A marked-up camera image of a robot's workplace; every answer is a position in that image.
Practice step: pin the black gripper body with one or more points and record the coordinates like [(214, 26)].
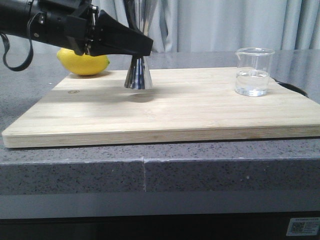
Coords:
[(63, 23)]

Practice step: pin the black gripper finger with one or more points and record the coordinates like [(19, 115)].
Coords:
[(111, 37)]

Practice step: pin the steel double jigger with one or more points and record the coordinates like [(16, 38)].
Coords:
[(139, 16)]

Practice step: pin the clear glass beaker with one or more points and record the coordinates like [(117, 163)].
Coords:
[(253, 71)]

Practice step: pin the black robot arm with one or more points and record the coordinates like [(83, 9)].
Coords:
[(13, 17)]

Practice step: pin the yellow lemon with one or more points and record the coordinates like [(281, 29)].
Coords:
[(82, 65)]

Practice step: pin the grey curtain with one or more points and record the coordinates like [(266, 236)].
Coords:
[(228, 25)]

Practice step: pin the wooden cutting board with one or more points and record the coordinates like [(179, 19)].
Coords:
[(188, 104)]

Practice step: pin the QR code label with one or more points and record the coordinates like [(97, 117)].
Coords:
[(303, 226)]

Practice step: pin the black cutting board handle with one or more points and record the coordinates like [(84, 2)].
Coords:
[(291, 87)]

